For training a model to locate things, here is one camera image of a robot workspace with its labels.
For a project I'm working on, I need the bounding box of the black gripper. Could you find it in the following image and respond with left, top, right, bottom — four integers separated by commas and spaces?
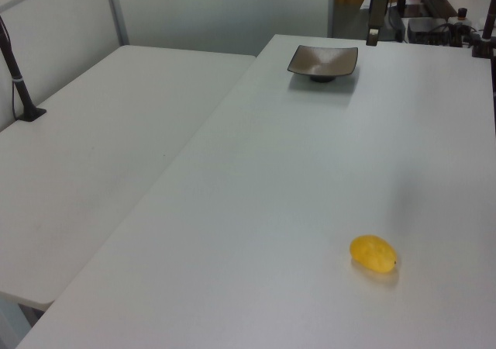
366, 0, 388, 47

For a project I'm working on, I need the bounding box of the yellow lemon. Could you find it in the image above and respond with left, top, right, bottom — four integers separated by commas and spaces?
350, 233, 398, 274

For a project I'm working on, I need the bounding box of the dark square ceramic plate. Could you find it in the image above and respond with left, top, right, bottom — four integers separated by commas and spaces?
286, 44, 359, 85

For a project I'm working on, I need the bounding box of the black equipment box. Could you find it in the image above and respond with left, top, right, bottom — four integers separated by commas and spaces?
407, 17, 453, 45

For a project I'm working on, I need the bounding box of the black clamp stand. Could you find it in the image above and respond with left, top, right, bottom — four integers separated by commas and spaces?
470, 3, 496, 59

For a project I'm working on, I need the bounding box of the black camera stand pole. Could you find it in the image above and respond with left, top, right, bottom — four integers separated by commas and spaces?
0, 14, 48, 123

